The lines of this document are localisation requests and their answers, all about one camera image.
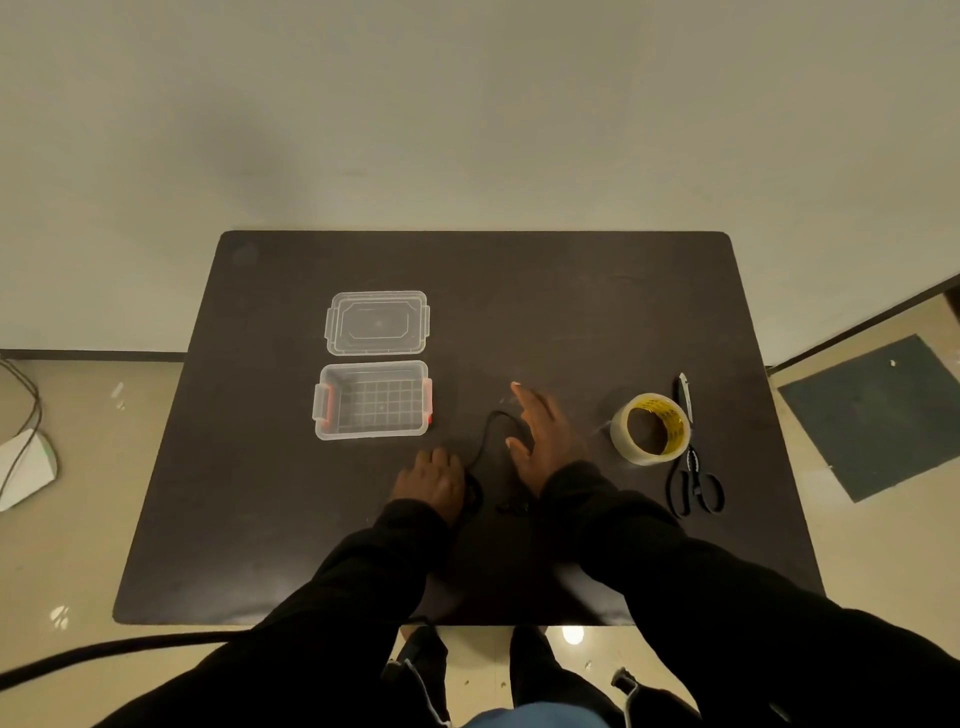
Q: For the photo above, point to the clear container with red latches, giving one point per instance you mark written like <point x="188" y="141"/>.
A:
<point x="372" y="400"/>

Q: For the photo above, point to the person's left forearm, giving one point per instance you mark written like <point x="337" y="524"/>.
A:
<point x="322" y="637"/>

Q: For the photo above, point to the person's right thumb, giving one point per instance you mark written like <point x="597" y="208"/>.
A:
<point x="517" y="448"/>

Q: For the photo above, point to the blue cloth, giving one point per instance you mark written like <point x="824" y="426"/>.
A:
<point x="536" y="718"/>

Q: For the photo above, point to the person's right forearm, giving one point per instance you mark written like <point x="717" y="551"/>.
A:
<point x="712" y="600"/>

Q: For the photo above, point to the white device on floor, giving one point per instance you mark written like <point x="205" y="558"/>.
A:
<point x="26" y="469"/>

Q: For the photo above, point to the dark grey floor mat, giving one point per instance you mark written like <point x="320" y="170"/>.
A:
<point x="874" y="416"/>

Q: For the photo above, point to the person's left fingers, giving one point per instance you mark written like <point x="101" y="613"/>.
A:
<point x="435" y="457"/>

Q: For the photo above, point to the person's left hand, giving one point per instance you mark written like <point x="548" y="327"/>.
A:
<point x="433" y="481"/>

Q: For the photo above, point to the clear plastic container lid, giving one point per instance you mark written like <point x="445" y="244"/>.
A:
<point x="377" y="323"/>

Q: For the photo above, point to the person's left leg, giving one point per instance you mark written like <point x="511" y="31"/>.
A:
<point x="424" y="675"/>

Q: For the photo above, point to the clear packing tape roll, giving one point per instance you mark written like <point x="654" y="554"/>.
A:
<point x="625" y="439"/>

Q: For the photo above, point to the person's right hand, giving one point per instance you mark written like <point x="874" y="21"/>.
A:
<point x="553" y="446"/>

